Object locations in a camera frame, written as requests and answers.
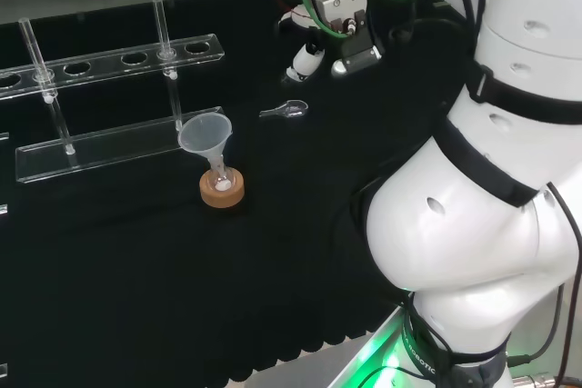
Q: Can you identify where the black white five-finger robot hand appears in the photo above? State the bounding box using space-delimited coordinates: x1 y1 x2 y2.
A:
276 0 384 85

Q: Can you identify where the clear plastic funnel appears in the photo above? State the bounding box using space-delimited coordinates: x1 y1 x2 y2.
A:
177 107 235 170

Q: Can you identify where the clear glass weighing funnel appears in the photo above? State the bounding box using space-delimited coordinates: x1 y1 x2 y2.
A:
258 98 310 120

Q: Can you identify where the small glass round-bottom flask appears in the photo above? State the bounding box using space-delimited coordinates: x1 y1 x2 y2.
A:
209 159 234 194

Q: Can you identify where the clear acrylic funnel stand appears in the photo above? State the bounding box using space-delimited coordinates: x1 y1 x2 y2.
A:
0 0 226 185

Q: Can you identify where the black bench cloth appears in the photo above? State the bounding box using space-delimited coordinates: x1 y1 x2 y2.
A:
0 0 478 383

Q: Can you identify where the brown cork ring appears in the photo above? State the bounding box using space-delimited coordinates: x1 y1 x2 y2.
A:
198 168 247 209

